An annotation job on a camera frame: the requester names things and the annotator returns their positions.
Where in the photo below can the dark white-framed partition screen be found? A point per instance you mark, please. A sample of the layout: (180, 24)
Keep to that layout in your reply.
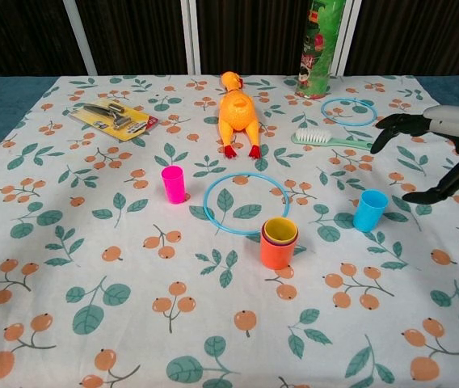
(132, 32)

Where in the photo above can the mint green hairbrush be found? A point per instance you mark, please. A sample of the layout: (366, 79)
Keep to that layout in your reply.
(310, 135)

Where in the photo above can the yellow razor blister pack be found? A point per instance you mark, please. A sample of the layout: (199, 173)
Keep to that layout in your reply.
(132, 127)

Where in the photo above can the yellow plastic cup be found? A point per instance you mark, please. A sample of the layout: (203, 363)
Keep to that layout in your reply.
(280, 228)

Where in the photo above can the light blue plastic cup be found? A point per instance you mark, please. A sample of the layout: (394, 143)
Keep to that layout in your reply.
(369, 214)

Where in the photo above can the pink plastic cup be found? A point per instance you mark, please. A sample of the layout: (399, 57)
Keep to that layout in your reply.
(173, 186)

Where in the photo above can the orange rubber chicken toy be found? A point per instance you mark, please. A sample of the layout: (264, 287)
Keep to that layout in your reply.
(235, 113)

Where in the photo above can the green chips can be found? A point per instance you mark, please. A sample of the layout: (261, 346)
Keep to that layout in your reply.
(318, 60)

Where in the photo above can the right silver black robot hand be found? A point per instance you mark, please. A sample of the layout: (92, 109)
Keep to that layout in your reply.
(447, 121)

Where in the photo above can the orange plastic cup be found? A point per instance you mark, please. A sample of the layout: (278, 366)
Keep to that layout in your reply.
(276, 256)

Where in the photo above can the floral printed tablecloth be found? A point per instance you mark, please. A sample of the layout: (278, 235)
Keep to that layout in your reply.
(132, 242)

